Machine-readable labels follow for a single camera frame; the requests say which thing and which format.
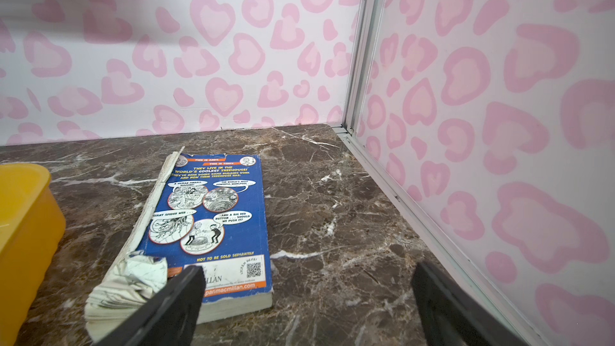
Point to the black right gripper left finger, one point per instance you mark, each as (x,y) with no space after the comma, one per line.
(168,318)

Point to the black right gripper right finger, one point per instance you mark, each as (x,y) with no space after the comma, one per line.
(449,316)

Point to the yellow plastic storage box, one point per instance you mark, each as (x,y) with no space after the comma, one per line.
(32,225)

